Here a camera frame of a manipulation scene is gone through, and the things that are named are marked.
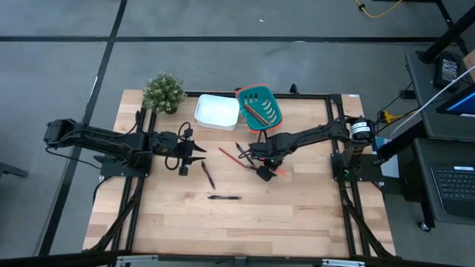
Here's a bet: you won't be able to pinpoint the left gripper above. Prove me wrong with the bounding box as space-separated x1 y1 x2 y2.
177 128 207 166

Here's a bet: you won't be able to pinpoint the red pencil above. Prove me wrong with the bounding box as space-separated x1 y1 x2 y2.
247 107 272 127
217 147 250 170

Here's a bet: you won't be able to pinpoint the teal basket orange rim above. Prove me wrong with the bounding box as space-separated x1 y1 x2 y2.
235 83 284 134

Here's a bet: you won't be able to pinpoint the white plastic bin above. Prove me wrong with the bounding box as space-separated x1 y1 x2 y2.
193 93 241 132

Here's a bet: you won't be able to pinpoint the small potted green plant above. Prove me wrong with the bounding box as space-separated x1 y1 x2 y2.
142 71 187 115

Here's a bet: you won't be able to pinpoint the dark grey desk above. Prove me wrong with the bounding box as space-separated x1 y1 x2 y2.
404 50 475 142

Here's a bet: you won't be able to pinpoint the black rig crossbar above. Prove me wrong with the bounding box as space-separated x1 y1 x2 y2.
0 251 475 267

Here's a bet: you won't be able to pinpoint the grey furniture foot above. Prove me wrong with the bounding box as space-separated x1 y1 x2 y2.
0 162 29 179

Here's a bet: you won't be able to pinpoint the black keyboard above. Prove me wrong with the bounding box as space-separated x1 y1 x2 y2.
430 165 475 220

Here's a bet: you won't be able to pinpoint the black power adapter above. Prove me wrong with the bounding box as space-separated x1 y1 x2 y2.
433 51 465 90

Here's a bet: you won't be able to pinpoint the monitor with blue screen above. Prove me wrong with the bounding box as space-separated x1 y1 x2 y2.
436 85 475 118

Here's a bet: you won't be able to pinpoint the black stand legs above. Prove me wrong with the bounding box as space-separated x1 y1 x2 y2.
419 0 475 64

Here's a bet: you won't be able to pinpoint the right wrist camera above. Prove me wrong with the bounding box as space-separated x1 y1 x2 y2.
257 165 278 182

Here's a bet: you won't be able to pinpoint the black aluminium table frame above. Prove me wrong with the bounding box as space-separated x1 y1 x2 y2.
88 90 396 259

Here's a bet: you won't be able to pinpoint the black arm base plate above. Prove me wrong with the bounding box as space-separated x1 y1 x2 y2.
330 151 384 183
99 148 154 178

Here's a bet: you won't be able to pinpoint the silver metal bracket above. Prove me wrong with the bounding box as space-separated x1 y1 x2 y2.
117 254 160 267
322 258 367 267

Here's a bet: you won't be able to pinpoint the white cable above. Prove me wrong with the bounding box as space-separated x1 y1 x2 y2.
389 65 475 139

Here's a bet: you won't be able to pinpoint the yellow floor cable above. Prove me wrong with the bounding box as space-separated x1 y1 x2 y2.
353 0 404 19

